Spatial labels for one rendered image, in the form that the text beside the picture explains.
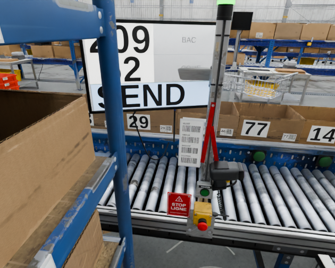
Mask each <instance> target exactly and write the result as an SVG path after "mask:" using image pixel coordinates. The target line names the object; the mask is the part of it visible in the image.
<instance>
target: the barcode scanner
mask: <svg viewBox="0 0 335 268"><path fill-rule="evenodd" d="M210 178H211V179H212V180H213V181H214V186H212V190H213V191H216V190H223V189H226V188H227V183H228V182H230V180H240V181H242V180H243V179H244V169H243V167H242V164H241V162H228V161H214V162H212V163H211V164H210Z"/></svg>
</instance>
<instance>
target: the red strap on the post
mask: <svg viewBox="0 0 335 268"><path fill-rule="evenodd" d="M215 106H216V103H215V102H211V107H210V112H209V116H208V122H207V127H206V133H205V139H204V144H203V150H202V155H201V159H200V162H201V163H204V162H205V157H206V151H207V146H208V141H209V137H210V135H211V141H212V148H213V155H214V161H219V157H218V153H217V146H216V139H215V132H214V126H212V122H213V116H214V111H215Z"/></svg>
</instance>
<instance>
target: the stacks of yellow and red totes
mask: <svg viewBox="0 0 335 268"><path fill-rule="evenodd" d="M16 76H17V74H8V73H0V89H14V90H19V87H20V85H18V80H17V79H16Z"/></svg>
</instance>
